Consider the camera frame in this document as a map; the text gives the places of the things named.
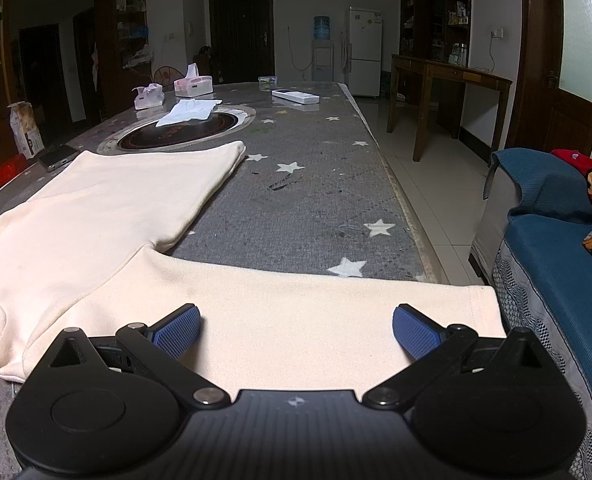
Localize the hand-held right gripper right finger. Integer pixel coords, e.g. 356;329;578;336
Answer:
363;303;552;409

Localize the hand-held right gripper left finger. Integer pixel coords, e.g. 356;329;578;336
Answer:
49;303;231;410

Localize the cream white shirt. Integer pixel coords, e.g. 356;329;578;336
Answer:
0;140;508;392

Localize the blue sofa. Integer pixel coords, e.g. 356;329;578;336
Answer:
468;147;592;480

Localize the grey star-print tablecloth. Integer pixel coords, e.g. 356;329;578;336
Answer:
0;81;439;480

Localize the round black induction hob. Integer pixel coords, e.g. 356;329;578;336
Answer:
97;105;257;155

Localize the black smartphone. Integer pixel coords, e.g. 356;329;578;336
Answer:
37;144;82;172

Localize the white tissue paper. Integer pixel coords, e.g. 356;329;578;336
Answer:
155;98;223;128

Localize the red plastic crate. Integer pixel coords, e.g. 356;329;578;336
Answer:
0;153;29;195

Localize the white plastic bag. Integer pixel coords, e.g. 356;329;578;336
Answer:
132;83;165;110

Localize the dark wooden side table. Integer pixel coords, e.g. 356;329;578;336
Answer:
387;54;513;163

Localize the pink tissue box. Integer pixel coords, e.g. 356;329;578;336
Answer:
173;63;213;97

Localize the white paper bag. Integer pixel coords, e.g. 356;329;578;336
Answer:
7;101;45;160

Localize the electric fan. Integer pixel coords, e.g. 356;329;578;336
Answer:
153;65;182;86

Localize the white remote control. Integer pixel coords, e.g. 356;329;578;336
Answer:
271;88;320;105

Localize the white refrigerator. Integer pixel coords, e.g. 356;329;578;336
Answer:
345;7;383;98

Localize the water dispenser with blue bottle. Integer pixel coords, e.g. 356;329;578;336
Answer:
311;15;335;82

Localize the dark wooden entrance door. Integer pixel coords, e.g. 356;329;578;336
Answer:
208;0;275;85

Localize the wooden door with glass pane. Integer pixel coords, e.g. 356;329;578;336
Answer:
505;0;592;161

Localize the dark wooden arched cabinet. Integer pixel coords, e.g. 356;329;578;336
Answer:
0;0;153;192

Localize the dark wooden shelf cabinet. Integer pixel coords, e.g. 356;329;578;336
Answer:
399;0;473;68

